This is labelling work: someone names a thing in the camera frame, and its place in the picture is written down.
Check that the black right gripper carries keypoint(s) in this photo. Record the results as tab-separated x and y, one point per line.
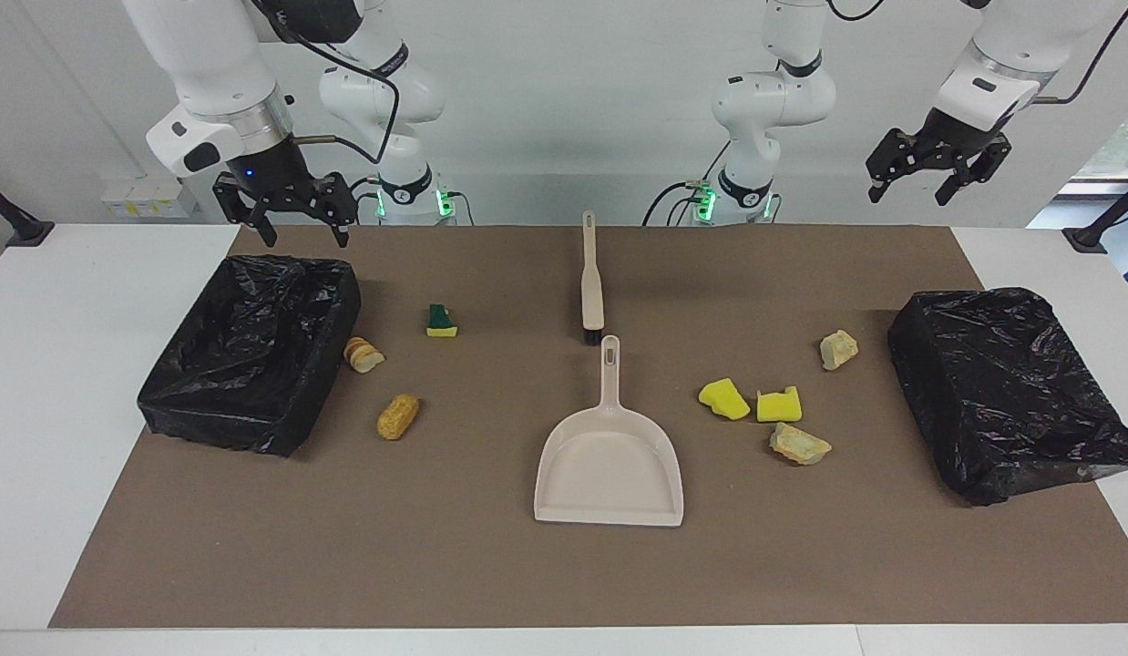
272	173

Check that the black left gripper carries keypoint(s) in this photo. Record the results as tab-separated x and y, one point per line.
956	132

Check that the small green yellow sponge piece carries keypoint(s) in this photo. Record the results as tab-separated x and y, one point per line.
441	319

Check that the yellow notched sponge piece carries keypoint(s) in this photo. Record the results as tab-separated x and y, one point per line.
779	406

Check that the beige brush black bristles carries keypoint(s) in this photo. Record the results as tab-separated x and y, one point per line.
591	292

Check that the pale lumpy foam chunk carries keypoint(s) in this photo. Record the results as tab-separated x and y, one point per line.
799	445

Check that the yellow sponge wedge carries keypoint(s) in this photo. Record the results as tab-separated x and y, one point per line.
723	398

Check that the beige plastic dustpan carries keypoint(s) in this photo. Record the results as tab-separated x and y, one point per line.
610	465

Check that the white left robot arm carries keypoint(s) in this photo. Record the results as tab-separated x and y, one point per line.
774	100

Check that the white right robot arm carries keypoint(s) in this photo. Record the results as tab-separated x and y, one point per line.
209	55

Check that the black bag-lined bin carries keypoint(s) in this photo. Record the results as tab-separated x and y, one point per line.
1001	392
245	364

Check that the black table clamp stand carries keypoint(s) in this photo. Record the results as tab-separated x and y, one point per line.
26	232
1088	240

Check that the glass window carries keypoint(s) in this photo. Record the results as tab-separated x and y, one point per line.
1124	150

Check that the brown toy bread roll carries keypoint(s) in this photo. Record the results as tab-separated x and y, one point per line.
397	417

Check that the brown table mat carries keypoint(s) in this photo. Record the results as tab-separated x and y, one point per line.
436	565

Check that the white wall socket box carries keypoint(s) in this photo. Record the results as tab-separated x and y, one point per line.
149	196

